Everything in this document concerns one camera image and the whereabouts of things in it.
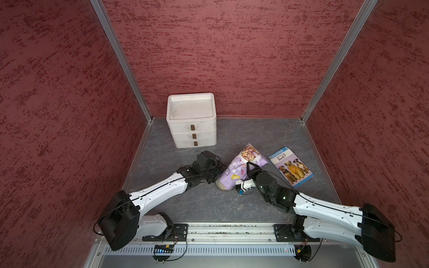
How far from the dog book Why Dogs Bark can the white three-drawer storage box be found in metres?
0.41

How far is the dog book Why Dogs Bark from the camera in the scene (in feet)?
3.02

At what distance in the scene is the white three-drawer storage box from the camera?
0.89m
